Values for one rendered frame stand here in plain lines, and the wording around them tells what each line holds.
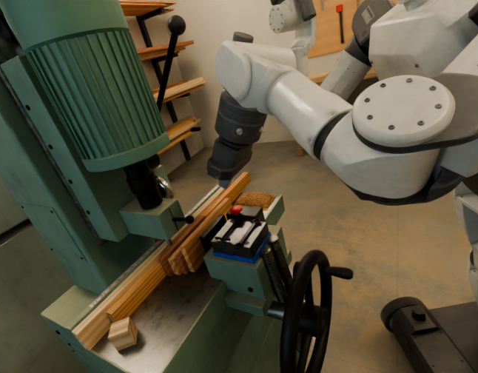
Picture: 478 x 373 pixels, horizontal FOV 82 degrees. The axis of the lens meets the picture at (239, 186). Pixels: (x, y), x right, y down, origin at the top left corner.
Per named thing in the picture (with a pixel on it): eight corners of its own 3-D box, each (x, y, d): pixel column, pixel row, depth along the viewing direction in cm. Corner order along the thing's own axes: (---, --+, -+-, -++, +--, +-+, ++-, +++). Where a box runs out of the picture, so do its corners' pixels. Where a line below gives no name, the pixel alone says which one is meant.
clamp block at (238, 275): (265, 302, 56) (256, 270, 53) (212, 287, 63) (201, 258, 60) (288, 254, 67) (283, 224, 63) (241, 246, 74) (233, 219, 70)
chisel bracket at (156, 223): (171, 246, 62) (157, 215, 58) (131, 238, 69) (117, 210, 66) (190, 226, 67) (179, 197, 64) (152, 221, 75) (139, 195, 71)
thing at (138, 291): (120, 327, 56) (111, 314, 54) (113, 324, 57) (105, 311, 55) (251, 181, 102) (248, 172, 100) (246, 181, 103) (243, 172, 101)
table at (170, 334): (209, 439, 41) (197, 419, 38) (92, 364, 57) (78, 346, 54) (314, 212, 85) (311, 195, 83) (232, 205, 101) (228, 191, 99)
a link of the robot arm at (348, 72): (322, 126, 93) (369, 64, 80) (320, 140, 82) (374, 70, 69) (294, 108, 93) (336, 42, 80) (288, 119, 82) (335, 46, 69)
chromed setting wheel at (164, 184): (177, 214, 80) (162, 177, 75) (148, 212, 86) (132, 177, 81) (183, 209, 82) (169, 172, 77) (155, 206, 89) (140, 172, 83)
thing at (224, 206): (194, 272, 65) (183, 247, 62) (189, 271, 66) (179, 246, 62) (236, 220, 80) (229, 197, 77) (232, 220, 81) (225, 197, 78)
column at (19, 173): (115, 304, 76) (-73, 6, 45) (72, 286, 88) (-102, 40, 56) (168, 250, 93) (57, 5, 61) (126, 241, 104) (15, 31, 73)
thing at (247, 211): (254, 264, 54) (248, 242, 52) (210, 255, 60) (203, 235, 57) (278, 224, 64) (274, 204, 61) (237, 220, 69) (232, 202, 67)
